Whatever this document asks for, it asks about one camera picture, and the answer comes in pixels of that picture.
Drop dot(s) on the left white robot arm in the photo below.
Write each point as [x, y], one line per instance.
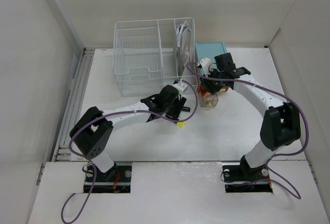
[92, 132]

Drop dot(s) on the teal wooden drawer box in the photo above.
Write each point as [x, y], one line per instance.
[209, 50]

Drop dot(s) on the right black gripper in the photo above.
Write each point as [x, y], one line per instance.
[210, 87]

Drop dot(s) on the white wire desk organizer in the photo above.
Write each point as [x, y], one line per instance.
[144, 57]

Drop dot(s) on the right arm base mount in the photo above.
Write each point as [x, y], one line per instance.
[239, 180]

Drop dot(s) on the clear drawer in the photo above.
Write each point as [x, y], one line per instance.
[212, 103]

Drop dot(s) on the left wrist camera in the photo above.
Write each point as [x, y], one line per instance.
[180, 86]

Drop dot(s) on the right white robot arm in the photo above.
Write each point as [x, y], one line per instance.
[281, 120]

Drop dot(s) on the grey setup guide booklet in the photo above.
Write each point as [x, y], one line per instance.
[183, 50]

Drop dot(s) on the orange highlighter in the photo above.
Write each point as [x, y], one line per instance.
[206, 96]

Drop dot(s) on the purple highlighter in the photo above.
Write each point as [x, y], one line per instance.
[186, 109]

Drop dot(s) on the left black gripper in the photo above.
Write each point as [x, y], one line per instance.
[178, 102]

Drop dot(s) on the aluminium rail frame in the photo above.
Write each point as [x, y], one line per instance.
[78, 84]

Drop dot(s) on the yellow highlighter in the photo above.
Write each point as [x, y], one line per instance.
[180, 124]

